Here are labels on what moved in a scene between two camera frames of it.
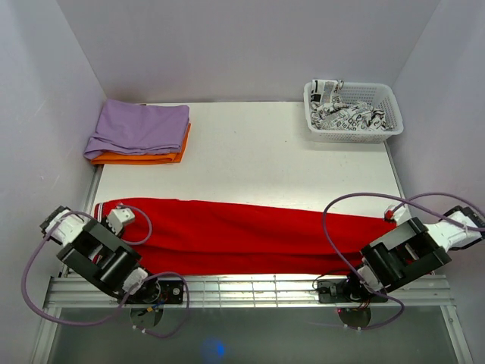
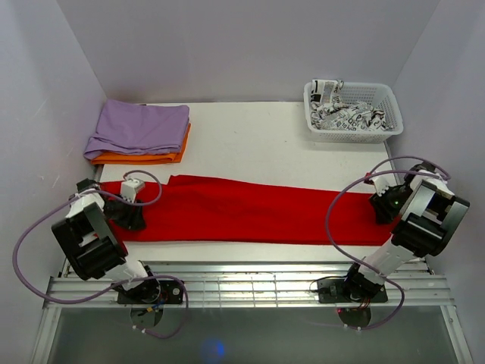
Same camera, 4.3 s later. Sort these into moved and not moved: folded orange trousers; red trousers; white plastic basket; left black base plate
Moved: red trousers
Not moved: left black base plate; white plastic basket; folded orange trousers
